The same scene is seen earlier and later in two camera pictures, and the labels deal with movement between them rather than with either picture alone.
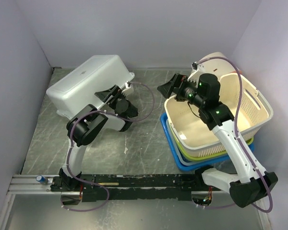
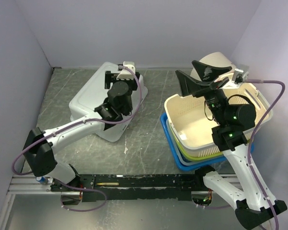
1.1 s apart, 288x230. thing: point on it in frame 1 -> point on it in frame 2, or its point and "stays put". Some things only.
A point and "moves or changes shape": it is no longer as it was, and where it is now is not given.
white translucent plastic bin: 77,90 moves or changes shape
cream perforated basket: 249,109 stays put
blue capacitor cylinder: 42,179 stays put
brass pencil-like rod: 109,183 stays put
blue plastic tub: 181,163 stays put
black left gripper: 105,95 -> 112,77
